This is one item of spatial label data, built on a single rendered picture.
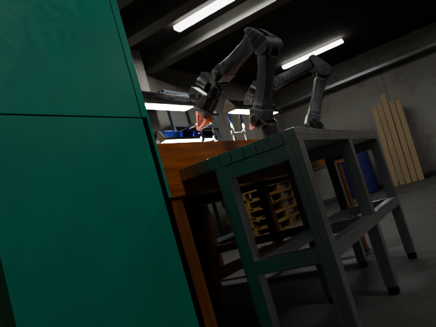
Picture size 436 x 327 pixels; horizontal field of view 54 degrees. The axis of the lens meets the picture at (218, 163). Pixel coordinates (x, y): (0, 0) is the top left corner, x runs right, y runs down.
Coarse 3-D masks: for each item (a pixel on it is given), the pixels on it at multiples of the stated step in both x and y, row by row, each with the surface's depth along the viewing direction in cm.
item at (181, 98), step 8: (144, 96) 190; (152, 96) 195; (160, 96) 200; (168, 96) 205; (176, 96) 211; (184, 96) 217; (168, 104) 202; (176, 104) 206; (184, 104) 211; (192, 104) 216
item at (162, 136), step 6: (162, 132) 284; (168, 132) 288; (174, 132) 293; (180, 132) 299; (186, 132) 304; (192, 132) 310; (198, 132) 316; (204, 132) 322; (210, 132) 328; (156, 138) 284; (162, 138) 281; (168, 138) 283; (174, 138) 288; (180, 138) 293; (186, 138) 299; (192, 138) 304; (198, 138) 310; (204, 138) 317; (210, 138) 324
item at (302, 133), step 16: (304, 128) 131; (320, 128) 145; (256, 144) 130; (272, 144) 127; (320, 144) 159; (208, 160) 139; (224, 160) 136; (240, 160) 134; (192, 176) 143; (208, 176) 158
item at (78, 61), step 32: (0, 0) 104; (32, 0) 112; (64, 0) 121; (96, 0) 132; (0, 32) 102; (32, 32) 109; (64, 32) 118; (96, 32) 128; (0, 64) 99; (32, 64) 106; (64, 64) 115; (96, 64) 124; (128, 64) 135; (0, 96) 97; (32, 96) 104; (64, 96) 111; (96, 96) 120; (128, 96) 131
